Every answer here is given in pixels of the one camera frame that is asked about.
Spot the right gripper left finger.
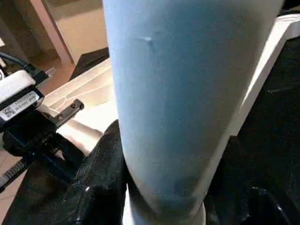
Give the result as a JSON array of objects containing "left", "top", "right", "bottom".
[{"left": 63, "top": 119, "right": 131, "bottom": 225}]

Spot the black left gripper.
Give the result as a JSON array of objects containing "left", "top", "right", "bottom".
[{"left": 2, "top": 99, "right": 88, "bottom": 186}]

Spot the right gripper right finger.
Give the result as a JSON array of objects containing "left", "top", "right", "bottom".
[{"left": 204, "top": 138, "right": 300, "bottom": 225}]

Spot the white plastic table top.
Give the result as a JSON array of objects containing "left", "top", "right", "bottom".
[{"left": 37, "top": 13, "right": 300, "bottom": 190}]

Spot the white plastic table leg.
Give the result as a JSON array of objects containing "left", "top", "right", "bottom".
[{"left": 102, "top": 0, "right": 285, "bottom": 225}]

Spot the black work mat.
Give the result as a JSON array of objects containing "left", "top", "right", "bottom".
[{"left": 0, "top": 35, "right": 300, "bottom": 225}]

